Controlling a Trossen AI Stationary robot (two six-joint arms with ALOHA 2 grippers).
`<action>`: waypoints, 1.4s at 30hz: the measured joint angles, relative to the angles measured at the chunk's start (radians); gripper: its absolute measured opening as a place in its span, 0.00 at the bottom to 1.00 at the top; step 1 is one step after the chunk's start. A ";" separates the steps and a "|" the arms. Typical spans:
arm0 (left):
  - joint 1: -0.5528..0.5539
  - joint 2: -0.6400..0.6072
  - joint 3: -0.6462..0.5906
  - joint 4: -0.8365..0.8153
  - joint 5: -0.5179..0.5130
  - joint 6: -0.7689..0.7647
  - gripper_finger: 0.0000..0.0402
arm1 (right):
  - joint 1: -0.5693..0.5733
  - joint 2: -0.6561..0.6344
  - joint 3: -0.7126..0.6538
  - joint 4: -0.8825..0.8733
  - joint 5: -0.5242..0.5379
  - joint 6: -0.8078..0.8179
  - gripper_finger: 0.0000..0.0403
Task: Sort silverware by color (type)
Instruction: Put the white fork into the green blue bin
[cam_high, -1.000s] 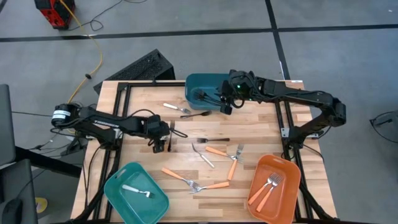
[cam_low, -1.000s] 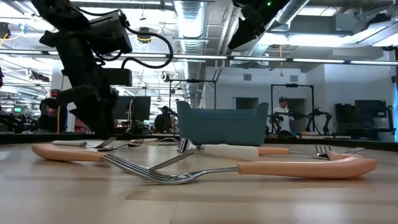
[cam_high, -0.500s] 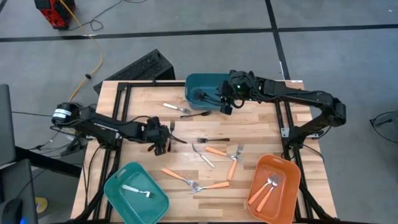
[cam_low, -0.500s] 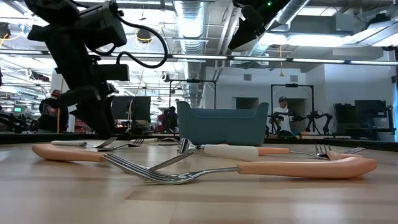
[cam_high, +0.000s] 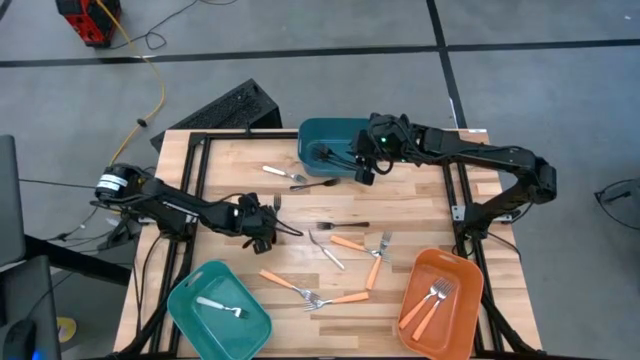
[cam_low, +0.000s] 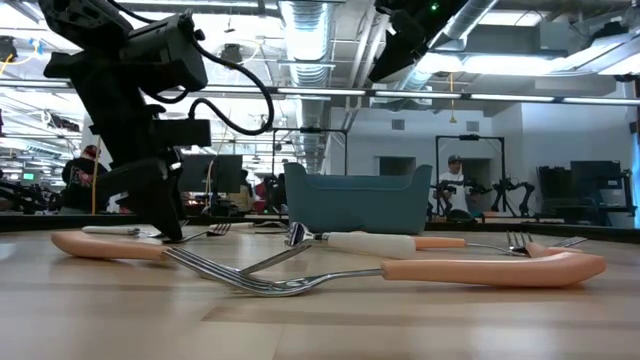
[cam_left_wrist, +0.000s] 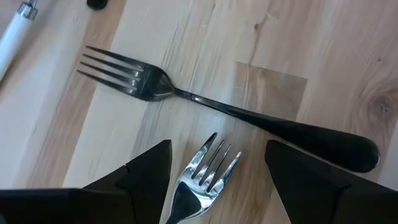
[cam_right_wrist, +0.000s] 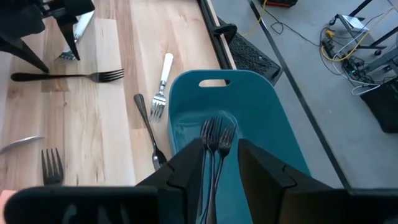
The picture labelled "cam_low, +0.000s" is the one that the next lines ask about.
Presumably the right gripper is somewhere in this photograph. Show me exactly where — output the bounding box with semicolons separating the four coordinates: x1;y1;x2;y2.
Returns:
367;0;431;84

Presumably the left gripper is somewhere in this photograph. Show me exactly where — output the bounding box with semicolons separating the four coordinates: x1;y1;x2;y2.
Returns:
43;49;211;241

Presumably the white-handled fork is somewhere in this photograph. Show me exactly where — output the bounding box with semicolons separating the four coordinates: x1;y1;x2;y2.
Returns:
81;225;169;240
284;221;417;260
162;222;233;245

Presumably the black fork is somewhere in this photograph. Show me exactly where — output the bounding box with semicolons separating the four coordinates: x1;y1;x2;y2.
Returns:
251;219;290;234

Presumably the orange-handled fork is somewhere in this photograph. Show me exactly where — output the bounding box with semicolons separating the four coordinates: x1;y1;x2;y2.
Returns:
199;243;607;297
413;235;590;254
49;230;304;297
506;230;585;259

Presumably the black computer monitor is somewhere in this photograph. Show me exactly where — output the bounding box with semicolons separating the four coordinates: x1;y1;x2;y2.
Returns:
569;159;624;194
180;153;244;195

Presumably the person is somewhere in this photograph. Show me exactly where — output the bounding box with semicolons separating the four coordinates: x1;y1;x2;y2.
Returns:
59;143;110;215
435;153;475;221

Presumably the long ceiling light bar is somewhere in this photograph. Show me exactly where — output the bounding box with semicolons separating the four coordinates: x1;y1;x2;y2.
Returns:
0;79;640;107

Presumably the blue plastic bin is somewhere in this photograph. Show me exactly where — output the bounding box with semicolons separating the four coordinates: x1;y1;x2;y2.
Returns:
283;162;434;236

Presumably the silver ceiling air duct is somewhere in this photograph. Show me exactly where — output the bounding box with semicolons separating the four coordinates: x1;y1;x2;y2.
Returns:
276;0;337;174
399;0;501;99

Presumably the black rig frame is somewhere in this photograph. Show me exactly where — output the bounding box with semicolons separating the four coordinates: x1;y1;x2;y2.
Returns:
271;127;350;176
433;133;507;201

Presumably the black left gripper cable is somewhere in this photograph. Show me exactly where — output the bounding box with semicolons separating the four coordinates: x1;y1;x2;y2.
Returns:
188;33;276;137

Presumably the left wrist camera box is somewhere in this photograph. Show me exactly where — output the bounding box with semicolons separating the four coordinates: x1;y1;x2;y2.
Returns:
122;10;209;94

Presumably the black ceiling cable reel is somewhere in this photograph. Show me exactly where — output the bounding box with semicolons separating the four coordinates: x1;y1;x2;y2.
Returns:
218;42;245;69

